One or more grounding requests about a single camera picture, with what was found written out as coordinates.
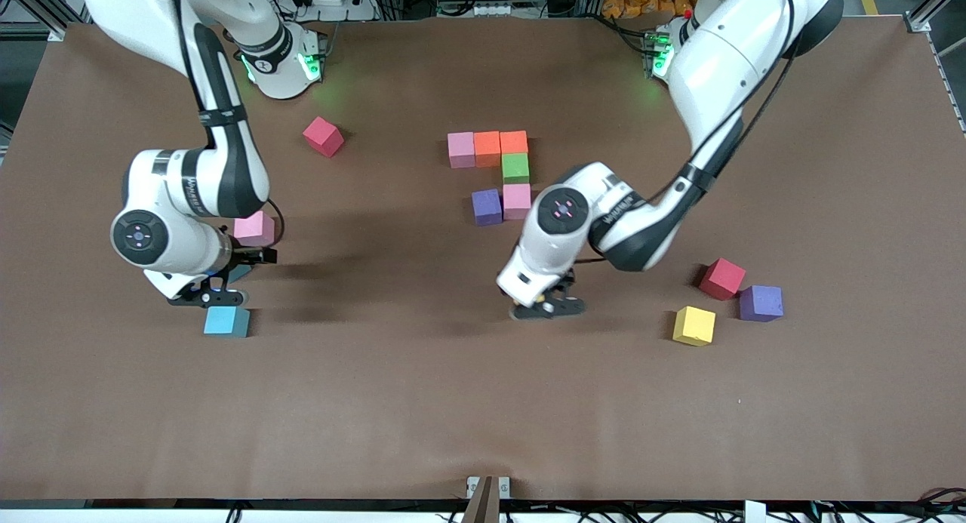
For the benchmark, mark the purple foam cube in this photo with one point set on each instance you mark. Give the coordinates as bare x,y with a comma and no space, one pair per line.
761,303
487,207

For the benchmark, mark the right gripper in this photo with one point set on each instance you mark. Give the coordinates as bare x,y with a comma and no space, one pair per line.
247,256

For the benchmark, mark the aluminium frame post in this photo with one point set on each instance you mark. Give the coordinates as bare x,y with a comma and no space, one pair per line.
928,13
38,6

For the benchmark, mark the green foam cube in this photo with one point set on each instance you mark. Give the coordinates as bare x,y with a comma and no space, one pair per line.
515,168

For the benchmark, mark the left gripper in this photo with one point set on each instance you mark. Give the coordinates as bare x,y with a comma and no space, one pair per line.
567,280

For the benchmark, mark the aluminium side rail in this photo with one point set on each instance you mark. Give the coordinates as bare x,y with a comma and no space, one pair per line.
952,93

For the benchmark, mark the red foam cube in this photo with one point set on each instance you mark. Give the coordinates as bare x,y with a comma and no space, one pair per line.
323,136
721,278

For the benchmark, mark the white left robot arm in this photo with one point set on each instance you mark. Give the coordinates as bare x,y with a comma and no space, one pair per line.
724,55

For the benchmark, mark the pink foam cube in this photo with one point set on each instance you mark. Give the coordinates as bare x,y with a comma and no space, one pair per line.
255,229
461,149
517,201

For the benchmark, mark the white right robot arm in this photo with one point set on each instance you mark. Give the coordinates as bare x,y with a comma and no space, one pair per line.
151,25

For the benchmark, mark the orange foam cube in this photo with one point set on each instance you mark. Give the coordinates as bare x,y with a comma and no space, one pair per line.
514,142
487,149

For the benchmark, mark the large table cover mat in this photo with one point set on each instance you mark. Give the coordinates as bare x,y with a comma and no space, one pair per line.
483,402

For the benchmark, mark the blue foam cube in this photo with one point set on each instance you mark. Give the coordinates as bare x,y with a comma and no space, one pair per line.
240,272
225,322

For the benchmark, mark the metal table edge bracket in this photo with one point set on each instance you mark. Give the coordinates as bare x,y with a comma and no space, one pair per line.
487,494

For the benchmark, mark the small white box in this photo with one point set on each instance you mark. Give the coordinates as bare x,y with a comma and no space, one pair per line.
755,512

